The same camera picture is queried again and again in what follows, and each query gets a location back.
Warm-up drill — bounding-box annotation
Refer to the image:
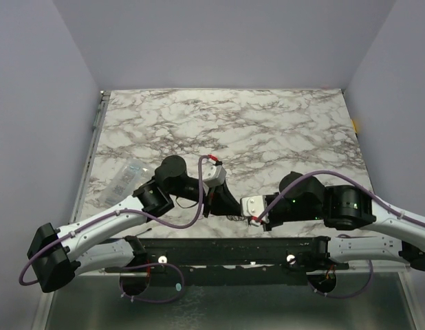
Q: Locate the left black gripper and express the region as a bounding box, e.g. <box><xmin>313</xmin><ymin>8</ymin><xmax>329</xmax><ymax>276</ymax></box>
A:
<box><xmin>169</xmin><ymin>177</ymin><xmax>243</xmax><ymax>217</ymax></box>

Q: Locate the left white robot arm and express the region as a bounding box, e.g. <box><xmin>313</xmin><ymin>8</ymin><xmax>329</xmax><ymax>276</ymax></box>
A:
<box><xmin>23</xmin><ymin>155</ymin><xmax>241</xmax><ymax>293</ymax></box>

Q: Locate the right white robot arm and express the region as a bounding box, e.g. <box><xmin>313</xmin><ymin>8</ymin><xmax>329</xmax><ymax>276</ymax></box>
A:
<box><xmin>253</xmin><ymin>170</ymin><xmax>425</xmax><ymax>272</ymax></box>

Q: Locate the clear plastic parts box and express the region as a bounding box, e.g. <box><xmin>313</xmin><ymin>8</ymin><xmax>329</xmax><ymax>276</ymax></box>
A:
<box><xmin>99</xmin><ymin>158</ymin><xmax>149</xmax><ymax>207</ymax></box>

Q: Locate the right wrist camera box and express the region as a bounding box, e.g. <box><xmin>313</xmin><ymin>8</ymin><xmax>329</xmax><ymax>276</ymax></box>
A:
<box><xmin>240</xmin><ymin>195</ymin><xmax>268</xmax><ymax>226</ymax></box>

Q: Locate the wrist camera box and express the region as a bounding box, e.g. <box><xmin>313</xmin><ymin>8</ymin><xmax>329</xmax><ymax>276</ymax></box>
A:
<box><xmin>240</xmin><ymin>195</ymin><xmax>268</xmax><ymax>226</ymax></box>
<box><xmin>202</xmin><ymin>162</ymin><xmax>226</xmax><ymax>188</ymax></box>

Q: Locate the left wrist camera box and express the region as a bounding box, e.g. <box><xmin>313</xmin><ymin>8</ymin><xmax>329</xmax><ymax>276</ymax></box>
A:
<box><xmin>202</xmin><ymin>162</ymin><xmax>226</xmax><ymax>188</ymax></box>

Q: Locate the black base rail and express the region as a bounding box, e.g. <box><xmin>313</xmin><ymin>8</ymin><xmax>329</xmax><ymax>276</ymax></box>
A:
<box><xmin>105</xmin><ymin>234</ymin><xmax>351</xmax><ymax>286</ymax></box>

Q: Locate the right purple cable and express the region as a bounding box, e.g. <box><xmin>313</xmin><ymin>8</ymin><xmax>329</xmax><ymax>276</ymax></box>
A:
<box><xmin>253</xmin><ymin>170</ymin><xmax>425</xmax><ymax>299</ymax></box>

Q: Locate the purple cable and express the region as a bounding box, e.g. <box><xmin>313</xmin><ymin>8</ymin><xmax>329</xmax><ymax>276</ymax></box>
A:
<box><xmin>19</xmin><ymin>155</ymin><xmax>222</xmax><ymax>305</ymax></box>
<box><xmin>253</xmin><ymin>170</ymin><xmax>425</xmax><ymax>299</ymax></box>

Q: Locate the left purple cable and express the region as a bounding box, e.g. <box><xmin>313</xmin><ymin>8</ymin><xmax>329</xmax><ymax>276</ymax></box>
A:
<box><xmin>19</xmin><ymin>155</ymin><xmax>222</xmax><ymax>305</ymax></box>

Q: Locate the left side metal rail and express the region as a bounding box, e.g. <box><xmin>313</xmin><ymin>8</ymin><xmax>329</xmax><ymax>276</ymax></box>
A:
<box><xmin>92</xmin><ymin>90</ymin><xmax>111</xmax><ymax>131</ymax></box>

